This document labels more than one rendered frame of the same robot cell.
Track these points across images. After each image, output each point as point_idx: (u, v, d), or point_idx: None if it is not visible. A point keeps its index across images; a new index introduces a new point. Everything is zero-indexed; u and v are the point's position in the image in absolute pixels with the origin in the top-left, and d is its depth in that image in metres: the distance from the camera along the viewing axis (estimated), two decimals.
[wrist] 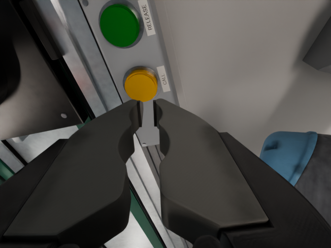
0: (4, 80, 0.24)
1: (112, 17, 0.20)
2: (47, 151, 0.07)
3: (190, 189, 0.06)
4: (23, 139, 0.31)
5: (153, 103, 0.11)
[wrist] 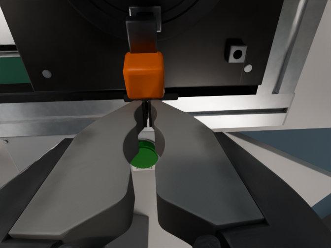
0: (105, 28, 0.17)
1: (150, 156, 0.26)
2: (52, 150, 0.07)
3: (186, 189, 0.06)
4: None
5: (148, 103, 0.10)
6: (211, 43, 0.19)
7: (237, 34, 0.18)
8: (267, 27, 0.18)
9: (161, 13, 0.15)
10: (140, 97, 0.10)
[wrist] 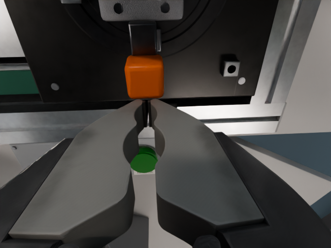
0: (109, 46, 0.19)
1: (150, 161, 0.27)
2: (52, 150, 0.07)
3: (186, 189, 0.06)
4: None
5: (148, 103, 0.10)
6: (207, 58, 0.20)
7: (231, 50, 0.20)
8: (258, 44, 0.20)
9: (161, 35, 0.16)
10: (141, 96, 0.11)
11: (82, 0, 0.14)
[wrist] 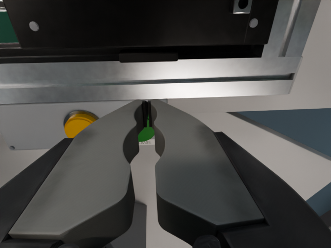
0: None
1: (148, 127, 0.24)
2: (52, 150, 0.07)
3: (186, 189, 0.06)
4: None
5: (148, 103, 0.10)
6: None
7: None
8: None
9: None
10: None
11: None
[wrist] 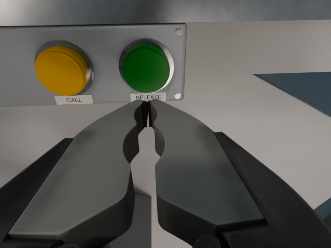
0: None
1: (157, 67, 0.16)
2: (52, 150, 0.07)
3: (186, 189, 0.06)
4: None
5: (148, 103, 0.10)
6: None
7: None
8: None
9: None
10: None
11: None
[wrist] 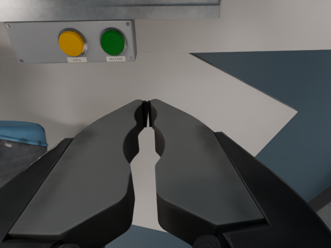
0: None
1: (117, 41, 0.34)
2: (52, 150, 0.07)
3: (186, 189, 0.06)
4: None
5: (148, 103, 0.10)
6: None
7: None
8: None
9: None
10: None
11: None
